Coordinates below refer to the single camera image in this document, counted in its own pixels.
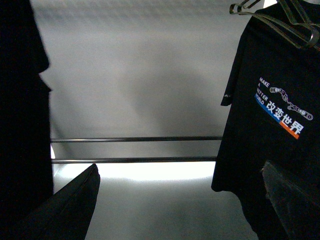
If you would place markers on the clear plastic clothes hanger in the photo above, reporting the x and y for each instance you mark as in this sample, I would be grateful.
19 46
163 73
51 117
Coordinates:
296 22

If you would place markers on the white ceiling light strip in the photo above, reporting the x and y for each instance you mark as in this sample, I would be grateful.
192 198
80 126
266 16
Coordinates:
52 152

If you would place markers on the black printed t-shirt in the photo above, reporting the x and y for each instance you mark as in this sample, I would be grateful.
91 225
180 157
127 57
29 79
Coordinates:
274 96

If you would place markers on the metal rack rod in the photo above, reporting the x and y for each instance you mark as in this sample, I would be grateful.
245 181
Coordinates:
137 139
118 160

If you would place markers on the lower metal rack rod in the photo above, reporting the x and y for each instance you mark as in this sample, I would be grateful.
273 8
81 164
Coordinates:
118 160

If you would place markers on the upper metal rack rod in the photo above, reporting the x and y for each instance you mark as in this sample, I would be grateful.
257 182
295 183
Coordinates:
137 139

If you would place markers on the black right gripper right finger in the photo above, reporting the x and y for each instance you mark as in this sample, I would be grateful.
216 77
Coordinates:
295 200

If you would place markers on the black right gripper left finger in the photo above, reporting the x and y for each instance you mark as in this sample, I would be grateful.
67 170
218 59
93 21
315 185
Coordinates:
67 214

